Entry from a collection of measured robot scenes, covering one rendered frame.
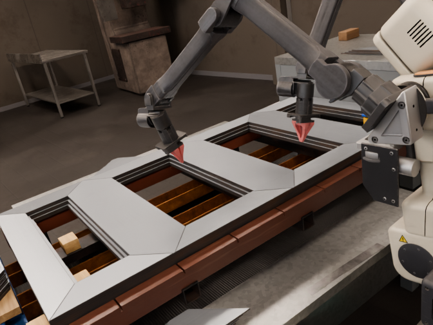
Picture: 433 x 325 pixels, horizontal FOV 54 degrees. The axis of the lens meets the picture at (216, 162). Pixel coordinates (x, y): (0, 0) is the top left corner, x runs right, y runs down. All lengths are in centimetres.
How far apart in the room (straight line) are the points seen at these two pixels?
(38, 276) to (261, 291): 60
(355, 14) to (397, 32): 447
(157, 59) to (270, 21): 622
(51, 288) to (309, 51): 85
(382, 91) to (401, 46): 15
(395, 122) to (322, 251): 56
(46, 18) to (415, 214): 850
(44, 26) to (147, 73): 272
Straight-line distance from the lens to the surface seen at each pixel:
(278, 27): 107
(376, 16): 537
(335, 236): 142
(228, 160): 162
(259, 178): 144
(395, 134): 95
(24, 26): 903
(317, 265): 130
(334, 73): 96
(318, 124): 187
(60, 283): 119
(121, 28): 763
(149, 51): 720
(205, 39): 122
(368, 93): 95
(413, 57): 104
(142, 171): 176
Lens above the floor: 148
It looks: 23 degrees down
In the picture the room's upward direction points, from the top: 11 degrees counter-clockwise
